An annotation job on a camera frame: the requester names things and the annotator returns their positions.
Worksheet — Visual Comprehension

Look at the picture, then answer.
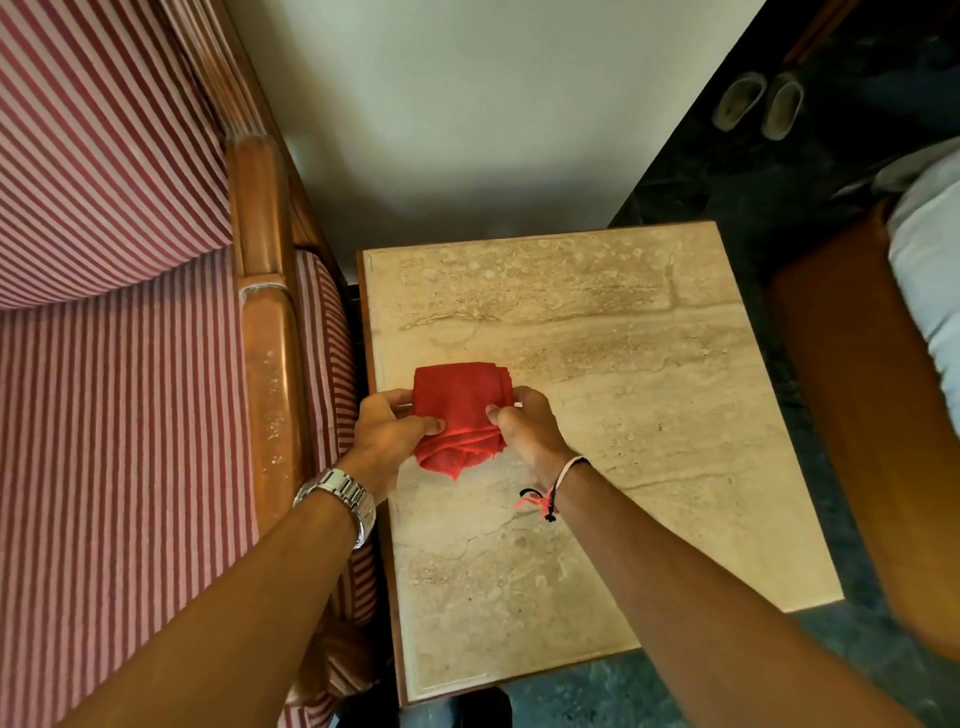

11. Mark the person's right forearm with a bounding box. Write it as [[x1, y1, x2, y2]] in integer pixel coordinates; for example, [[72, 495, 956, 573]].
[[551, 459, 925, 728]]

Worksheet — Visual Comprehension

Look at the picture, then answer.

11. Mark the silver metal wristwatch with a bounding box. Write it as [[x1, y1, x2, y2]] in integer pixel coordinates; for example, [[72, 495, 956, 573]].
[[292, 468, 377, 551]]

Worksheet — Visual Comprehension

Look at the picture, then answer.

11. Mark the pink thread bracelet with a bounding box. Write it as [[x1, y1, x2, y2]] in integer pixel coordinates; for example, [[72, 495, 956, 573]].
[[514, 456, 592, 524]]

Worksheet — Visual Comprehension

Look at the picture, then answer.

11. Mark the red cloth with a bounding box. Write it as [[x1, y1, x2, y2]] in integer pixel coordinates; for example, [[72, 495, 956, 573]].
[[411, 363, 516, 482]]

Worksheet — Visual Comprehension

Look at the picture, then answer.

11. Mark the marble top side table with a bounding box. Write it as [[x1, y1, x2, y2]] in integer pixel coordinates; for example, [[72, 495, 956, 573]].
[[355, 220, 846, 709]]

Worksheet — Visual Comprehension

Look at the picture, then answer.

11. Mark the person's right hand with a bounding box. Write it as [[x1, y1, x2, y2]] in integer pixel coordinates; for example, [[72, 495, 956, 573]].
[[485, 386, 576, 494]]

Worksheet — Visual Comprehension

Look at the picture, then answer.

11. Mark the white slipper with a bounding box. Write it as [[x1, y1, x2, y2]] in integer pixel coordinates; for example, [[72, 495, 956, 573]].
[[711, 71, 768, 133], [760, 73, 805, 142]]

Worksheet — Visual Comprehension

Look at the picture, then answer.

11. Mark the person's left forearm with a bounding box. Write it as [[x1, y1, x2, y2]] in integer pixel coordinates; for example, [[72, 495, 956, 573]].
[[56, 491, 361, 728]]

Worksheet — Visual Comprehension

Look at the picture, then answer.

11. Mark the person's left hand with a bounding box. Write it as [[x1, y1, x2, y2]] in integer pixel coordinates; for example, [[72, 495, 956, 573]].
[[334, 388, 447, 506]]

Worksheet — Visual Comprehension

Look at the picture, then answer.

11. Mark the red striped wooden sofa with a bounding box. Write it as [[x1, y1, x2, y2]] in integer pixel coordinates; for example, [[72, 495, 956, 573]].
[[0, 0, 380, 728]]

